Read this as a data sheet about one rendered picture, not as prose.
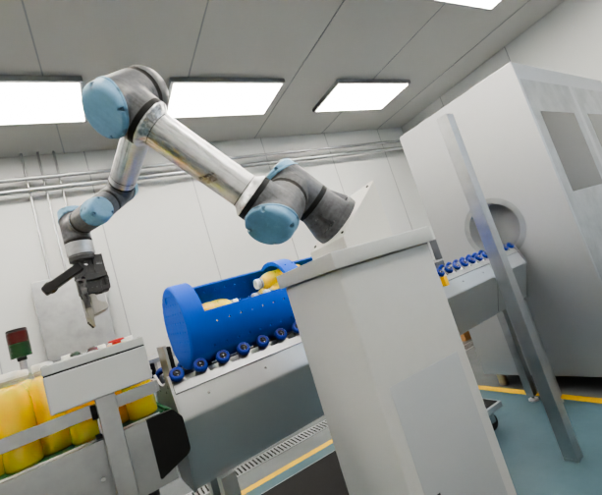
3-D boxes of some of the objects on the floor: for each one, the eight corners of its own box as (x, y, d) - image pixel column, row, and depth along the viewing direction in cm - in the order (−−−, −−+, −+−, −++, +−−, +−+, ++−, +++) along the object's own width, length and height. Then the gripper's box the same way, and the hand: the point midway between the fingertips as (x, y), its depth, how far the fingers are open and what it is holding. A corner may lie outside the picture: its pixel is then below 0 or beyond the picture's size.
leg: (540, 399, 228) (504, 302, 235) (536, 403, 225) (500, 303, 232) (531, 398, 233) (496, 302, 240) (526, 402, 229) (491, 304, 236)
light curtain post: (583, 456, 165) (453, 113, 183) (578, 463, 161) (446, 113, 180) (568, 453, 170) (442, 120, 188) (563, 460, 166) (435, 120, 185)
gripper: (102, 248, 108) (120, 318, 105) (99, 258, 118) (115, 322, 115) (68, 254, 103) (86, 328, 100) (68, 264, 113) (84, 331, 110)
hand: (89, 323), depth 106 cm, fingers open, 5 cm apart
